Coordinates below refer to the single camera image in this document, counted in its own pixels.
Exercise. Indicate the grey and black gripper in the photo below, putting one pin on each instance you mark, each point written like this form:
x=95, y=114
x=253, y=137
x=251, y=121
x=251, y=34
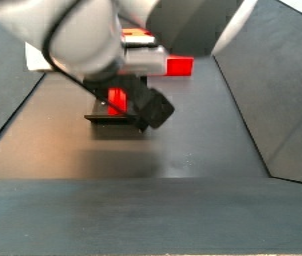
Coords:
x=154, y=108

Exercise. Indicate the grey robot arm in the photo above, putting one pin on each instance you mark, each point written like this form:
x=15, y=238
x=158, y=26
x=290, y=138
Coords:
x=107, y=42

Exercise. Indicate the black curved fixture stand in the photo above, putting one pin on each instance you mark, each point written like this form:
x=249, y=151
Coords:
x=106, y=113

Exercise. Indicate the red shape-sorting insertion block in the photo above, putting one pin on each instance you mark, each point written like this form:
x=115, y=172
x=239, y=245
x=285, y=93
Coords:
x=175, y=63

